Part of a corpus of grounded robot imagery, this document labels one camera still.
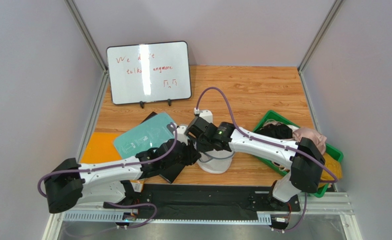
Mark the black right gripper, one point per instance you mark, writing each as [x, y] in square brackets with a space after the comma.
[196, 127]

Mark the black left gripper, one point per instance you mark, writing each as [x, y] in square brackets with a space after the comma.
[192, 155]

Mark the white mesh laundry bag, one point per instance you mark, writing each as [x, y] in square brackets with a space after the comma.
[215, 162]

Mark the pink bra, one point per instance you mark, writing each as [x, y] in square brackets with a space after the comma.
[317, 138]

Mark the black bra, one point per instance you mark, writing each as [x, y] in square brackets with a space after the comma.
[276, 130]

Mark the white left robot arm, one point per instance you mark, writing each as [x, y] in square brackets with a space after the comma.
[71, 183]

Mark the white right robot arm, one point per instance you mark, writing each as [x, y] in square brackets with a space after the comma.
[302, 158]

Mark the black board under teal board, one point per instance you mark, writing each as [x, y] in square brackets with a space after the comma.
[171, 173]

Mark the teal shirt folding board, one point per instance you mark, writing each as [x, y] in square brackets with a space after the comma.
[151, 133]

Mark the white dry-erase board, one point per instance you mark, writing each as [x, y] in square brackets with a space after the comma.
[145, 73]

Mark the mustard yellow garment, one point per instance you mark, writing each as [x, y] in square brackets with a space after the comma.
[334, 166]

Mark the green plastic tray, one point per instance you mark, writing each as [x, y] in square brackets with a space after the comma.
[330, 153]

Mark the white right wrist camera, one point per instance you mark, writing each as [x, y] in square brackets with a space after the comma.
[205, 114]

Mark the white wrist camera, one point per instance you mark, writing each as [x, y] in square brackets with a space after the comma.
[181, 136]
[205, 114]

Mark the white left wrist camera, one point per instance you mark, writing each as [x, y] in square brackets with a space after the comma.
[181, 136]

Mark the white slotted cable duct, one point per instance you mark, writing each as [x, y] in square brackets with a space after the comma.
[122, 216]

